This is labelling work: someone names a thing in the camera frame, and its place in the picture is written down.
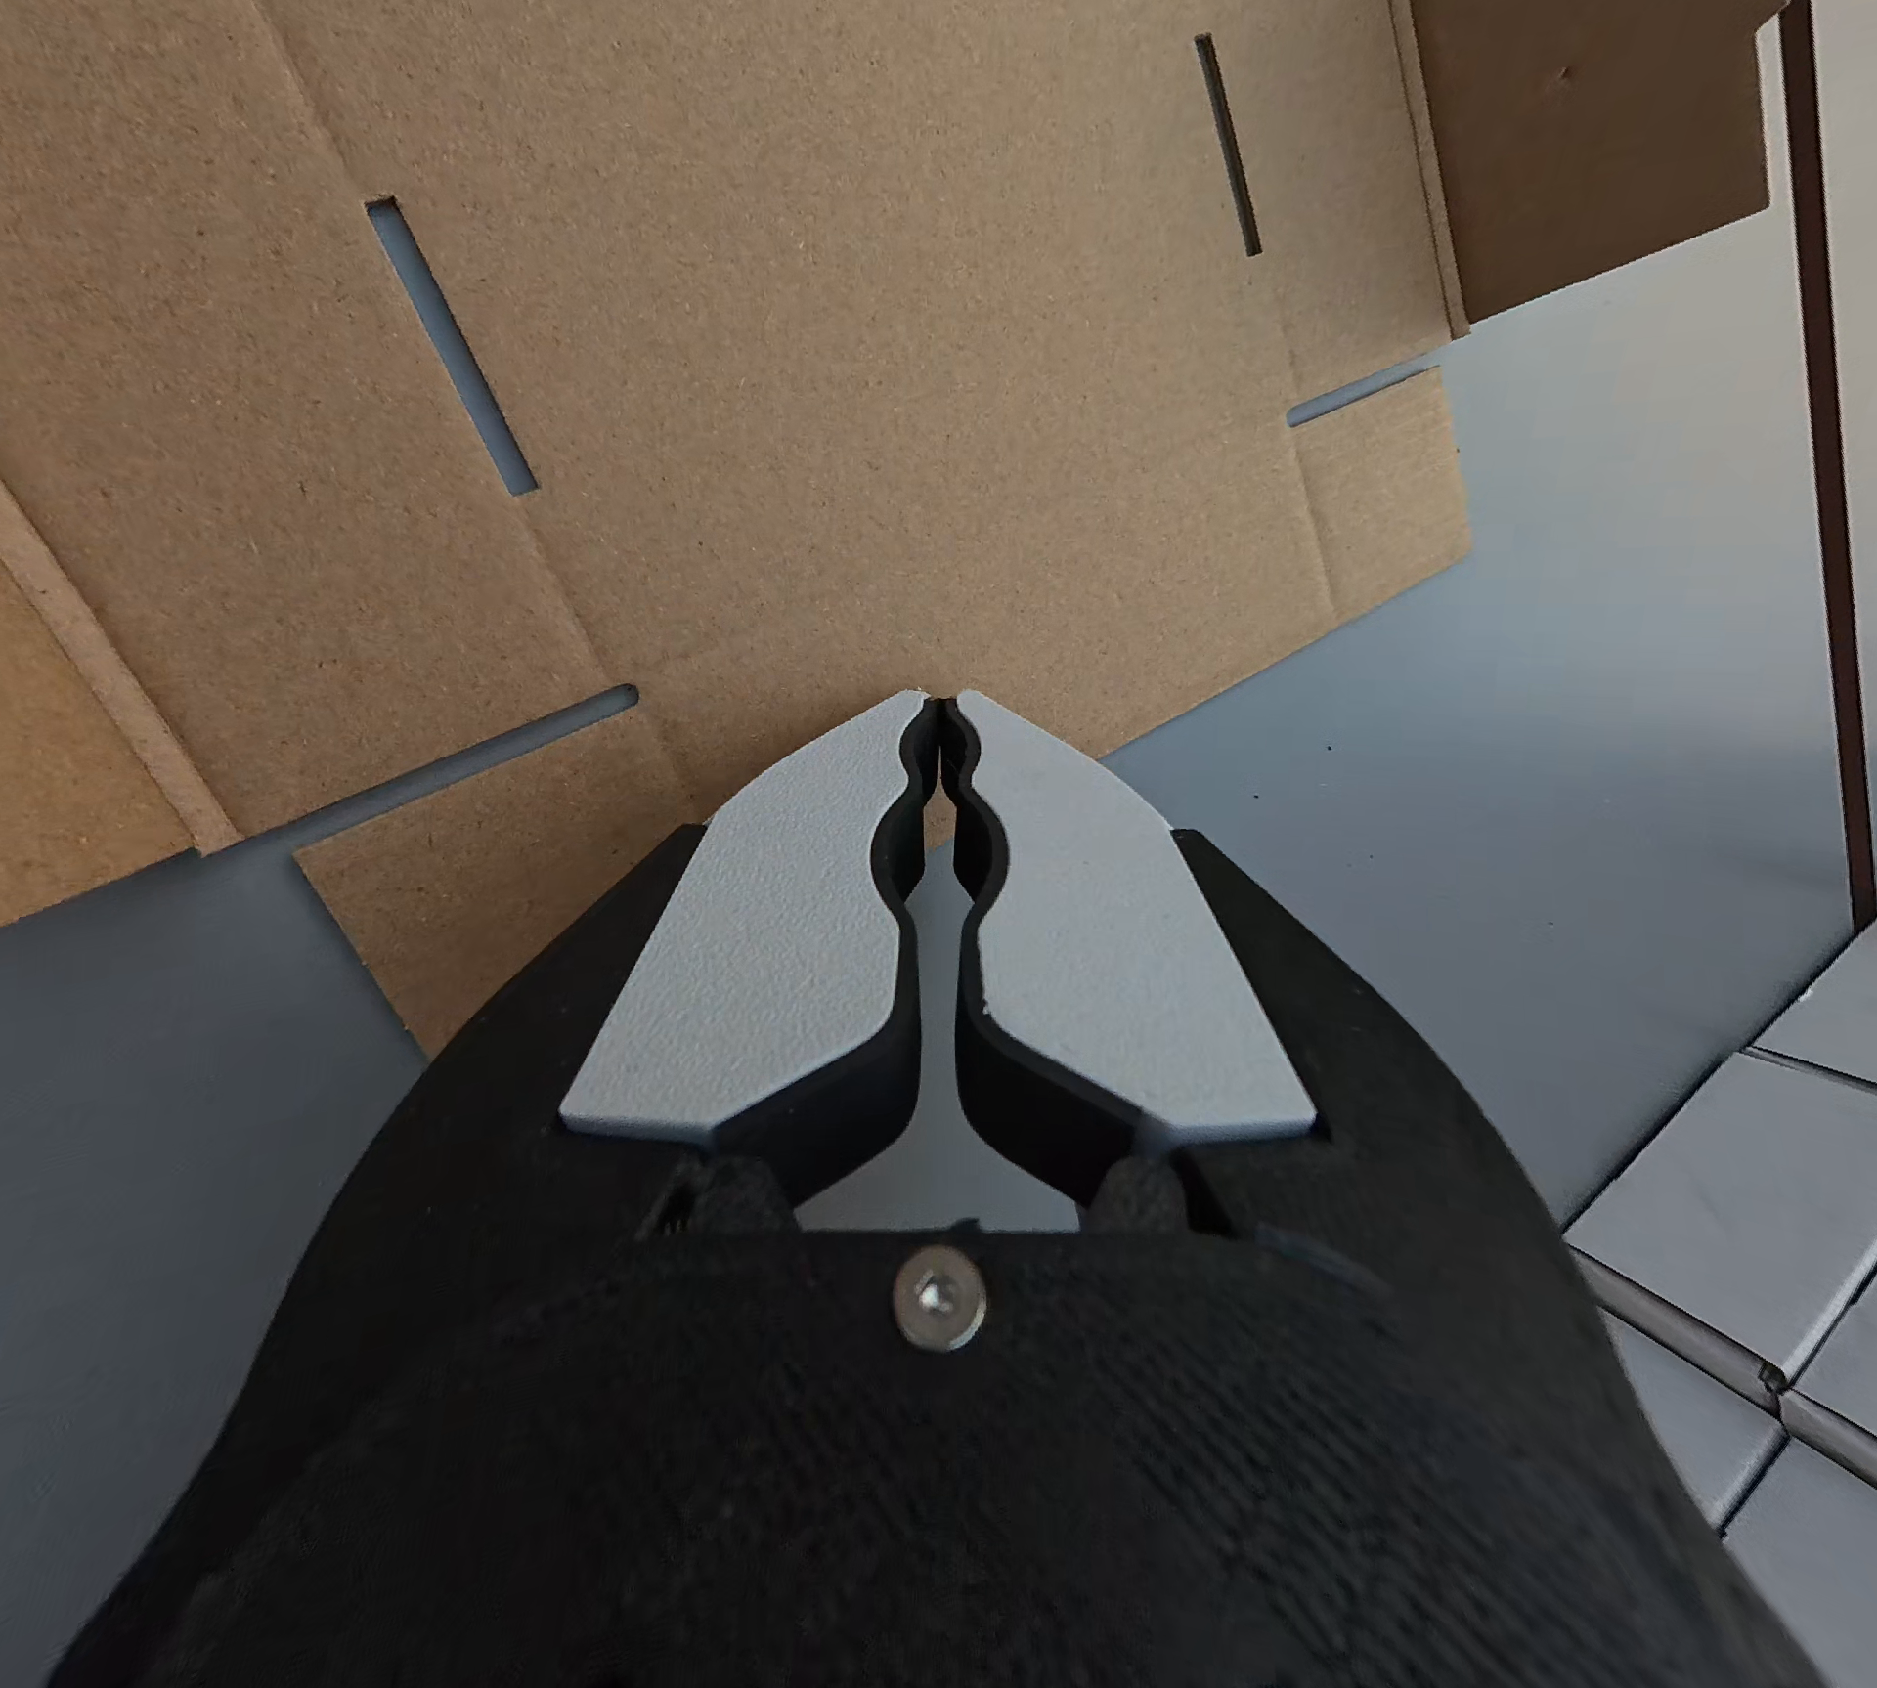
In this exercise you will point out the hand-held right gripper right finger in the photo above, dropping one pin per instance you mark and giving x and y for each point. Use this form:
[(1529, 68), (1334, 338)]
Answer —
[(1128, 955)]

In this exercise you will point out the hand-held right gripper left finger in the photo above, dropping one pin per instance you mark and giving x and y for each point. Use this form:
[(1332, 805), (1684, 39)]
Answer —
[(763, 939)]

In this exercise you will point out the brown cardboard box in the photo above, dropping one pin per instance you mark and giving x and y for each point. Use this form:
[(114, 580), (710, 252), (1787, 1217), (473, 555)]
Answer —
[(763, 295)]

